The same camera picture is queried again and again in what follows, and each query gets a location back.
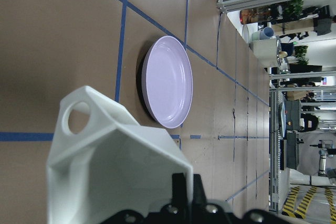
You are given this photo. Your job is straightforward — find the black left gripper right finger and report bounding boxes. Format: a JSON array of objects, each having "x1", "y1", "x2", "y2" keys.
[{"x1": 192, "y1": 174, "x2": 207, "y2": 206}]

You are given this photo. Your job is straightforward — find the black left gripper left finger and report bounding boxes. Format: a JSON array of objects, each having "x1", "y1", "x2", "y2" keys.
[{"x1": 171, "y1": 173, "x2": 188, "y2": 208}]

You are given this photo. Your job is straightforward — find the white angular cup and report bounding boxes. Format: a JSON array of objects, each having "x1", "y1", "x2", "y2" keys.
[{"x1": 46, "y1": 86, "x2": 193, "y2": 223}]

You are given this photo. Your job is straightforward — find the lilac plate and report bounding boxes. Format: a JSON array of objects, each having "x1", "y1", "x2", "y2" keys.
[{"x1": 136, "y1": 36, "x2": 193, "y2": 129}]

